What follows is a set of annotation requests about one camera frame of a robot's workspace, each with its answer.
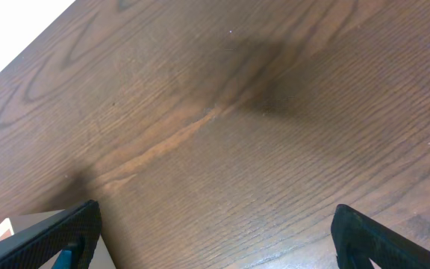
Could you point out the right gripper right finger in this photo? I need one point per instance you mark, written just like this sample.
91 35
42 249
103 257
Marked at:
361 242

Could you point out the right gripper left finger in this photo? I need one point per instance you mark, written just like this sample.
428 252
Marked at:
71 235

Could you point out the white cardboard box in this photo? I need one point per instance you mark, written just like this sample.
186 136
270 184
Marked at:
12 225

